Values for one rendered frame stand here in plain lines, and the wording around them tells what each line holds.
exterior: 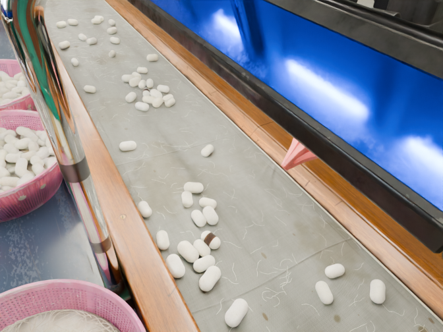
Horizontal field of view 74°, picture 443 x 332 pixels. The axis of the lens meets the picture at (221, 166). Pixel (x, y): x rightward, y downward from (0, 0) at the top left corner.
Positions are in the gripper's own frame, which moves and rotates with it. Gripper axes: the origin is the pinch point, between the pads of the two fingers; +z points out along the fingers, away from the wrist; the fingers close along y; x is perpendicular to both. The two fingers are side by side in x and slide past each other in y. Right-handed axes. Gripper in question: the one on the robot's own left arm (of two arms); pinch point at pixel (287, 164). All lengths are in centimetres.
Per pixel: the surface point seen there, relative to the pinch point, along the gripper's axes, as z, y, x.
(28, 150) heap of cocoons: 35, -38, -12
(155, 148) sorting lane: 16.3, -25.7, 1.7
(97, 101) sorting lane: 21, -49, -2
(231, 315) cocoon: 19.0, 11.5, -2.8
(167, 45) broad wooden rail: -3, -72, 14
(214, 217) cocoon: 14.4, -2.8, 1.1
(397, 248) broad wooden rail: -3.1, 16.1, 15.2
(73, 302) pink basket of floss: 33.5, -1.1, -11.5
